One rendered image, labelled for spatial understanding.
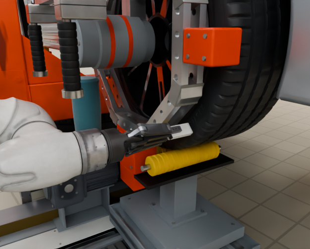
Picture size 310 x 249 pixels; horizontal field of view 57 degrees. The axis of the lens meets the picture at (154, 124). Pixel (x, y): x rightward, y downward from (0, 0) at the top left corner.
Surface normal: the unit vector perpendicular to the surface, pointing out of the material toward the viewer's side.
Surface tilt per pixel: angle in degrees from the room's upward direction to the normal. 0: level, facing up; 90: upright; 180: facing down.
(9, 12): 90
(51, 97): 90
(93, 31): 64
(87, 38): 79
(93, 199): 90
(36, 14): 90
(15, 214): 0
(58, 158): 70
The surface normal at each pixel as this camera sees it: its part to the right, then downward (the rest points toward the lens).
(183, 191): 0.52, 0.26
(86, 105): 0.21, 0.30
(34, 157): 0.39, -0.26
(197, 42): -0.85, 0.16
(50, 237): 0.00, -0.95
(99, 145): 0.36, -0.48
